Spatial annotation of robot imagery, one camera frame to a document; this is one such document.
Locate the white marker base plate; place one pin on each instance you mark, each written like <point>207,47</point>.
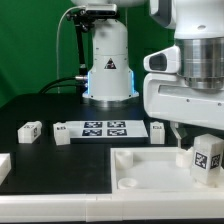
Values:
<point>107,129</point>

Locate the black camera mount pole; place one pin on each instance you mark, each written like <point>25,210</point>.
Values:
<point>83,24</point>

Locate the white square table top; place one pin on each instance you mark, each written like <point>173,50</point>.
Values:
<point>149,170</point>

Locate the grey camera on mount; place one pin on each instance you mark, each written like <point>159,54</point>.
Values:
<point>101,9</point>

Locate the white front wall rail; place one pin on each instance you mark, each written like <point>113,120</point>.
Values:
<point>111,207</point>

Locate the white left wall piece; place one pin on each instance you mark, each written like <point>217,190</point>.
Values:
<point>5,166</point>

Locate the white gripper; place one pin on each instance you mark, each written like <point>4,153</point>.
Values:
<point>167,97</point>

